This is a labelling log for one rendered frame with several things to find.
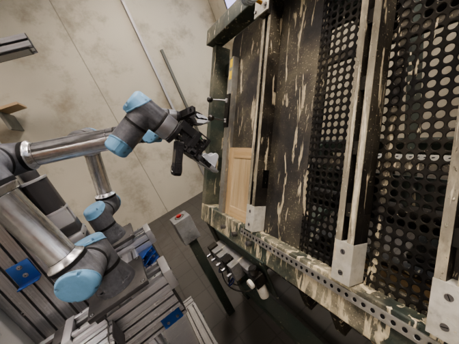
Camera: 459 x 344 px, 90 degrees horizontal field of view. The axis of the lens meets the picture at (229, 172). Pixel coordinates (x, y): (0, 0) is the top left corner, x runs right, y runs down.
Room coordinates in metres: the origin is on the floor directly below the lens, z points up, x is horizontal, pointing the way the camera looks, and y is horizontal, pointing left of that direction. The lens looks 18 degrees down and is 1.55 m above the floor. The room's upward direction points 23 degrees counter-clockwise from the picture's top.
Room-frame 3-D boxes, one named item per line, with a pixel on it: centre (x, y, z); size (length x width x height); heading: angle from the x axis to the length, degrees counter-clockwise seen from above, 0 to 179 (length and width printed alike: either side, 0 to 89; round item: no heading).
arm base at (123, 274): (0.81, 0.59, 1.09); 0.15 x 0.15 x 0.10
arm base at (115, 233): (1.26, 0.78, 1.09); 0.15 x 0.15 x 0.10
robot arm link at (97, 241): (0.80, 0.59, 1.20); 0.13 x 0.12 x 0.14; 9
